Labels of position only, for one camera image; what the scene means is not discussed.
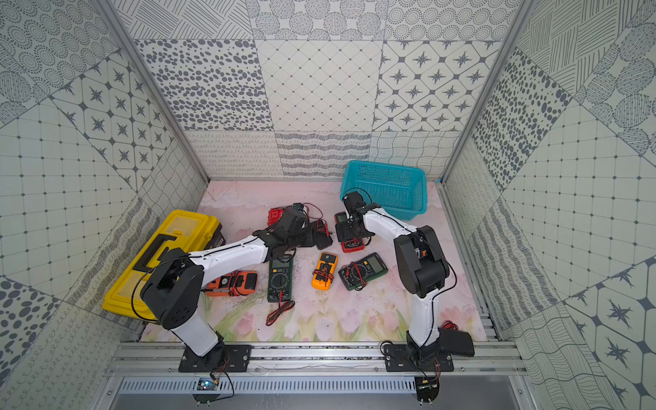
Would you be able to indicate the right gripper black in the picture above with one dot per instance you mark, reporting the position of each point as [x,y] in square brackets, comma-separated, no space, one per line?
[366,234]

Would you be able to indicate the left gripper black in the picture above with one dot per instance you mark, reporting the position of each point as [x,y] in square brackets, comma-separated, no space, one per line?
[315,234]

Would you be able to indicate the small black multimeter face down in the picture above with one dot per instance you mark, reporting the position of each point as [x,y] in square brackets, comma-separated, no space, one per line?
[322,231]

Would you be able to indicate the dark red-trim multimeter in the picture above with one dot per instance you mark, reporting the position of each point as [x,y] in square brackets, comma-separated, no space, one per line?
[342,225]

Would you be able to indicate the yellow orange multimeter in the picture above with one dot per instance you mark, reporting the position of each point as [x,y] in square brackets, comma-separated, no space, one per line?
[323,274]

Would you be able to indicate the green multimeter with leads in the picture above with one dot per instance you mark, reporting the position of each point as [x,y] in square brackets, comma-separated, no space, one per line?
[358,274]

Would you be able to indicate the green multimeter DT9205A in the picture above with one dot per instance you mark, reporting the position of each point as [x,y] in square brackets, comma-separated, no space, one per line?
[280,274]

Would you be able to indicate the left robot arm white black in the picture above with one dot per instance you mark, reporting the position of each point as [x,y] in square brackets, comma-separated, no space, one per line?
[173,291]

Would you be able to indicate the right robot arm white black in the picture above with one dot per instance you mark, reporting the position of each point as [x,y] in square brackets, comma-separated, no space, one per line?
[423,270]

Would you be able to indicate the red multimeter face down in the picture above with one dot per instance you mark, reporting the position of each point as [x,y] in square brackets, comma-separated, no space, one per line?
[274,215]

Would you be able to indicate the teal plastic basket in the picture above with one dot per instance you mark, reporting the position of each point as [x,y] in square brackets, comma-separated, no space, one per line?
[401,191]

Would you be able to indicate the orange multimeter face down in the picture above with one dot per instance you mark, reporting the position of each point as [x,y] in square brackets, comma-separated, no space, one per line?
[235,284]

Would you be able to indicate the yellow black toolbox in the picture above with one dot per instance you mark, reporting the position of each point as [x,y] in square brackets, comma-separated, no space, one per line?
[186,230]

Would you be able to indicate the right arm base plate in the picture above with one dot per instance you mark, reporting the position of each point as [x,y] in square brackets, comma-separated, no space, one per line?
[397,358]

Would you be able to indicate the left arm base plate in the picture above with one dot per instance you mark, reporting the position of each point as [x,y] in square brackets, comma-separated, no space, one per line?
[230,358]

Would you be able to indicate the aluminium mounting rail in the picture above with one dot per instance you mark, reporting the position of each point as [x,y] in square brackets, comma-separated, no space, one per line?
[311,359]

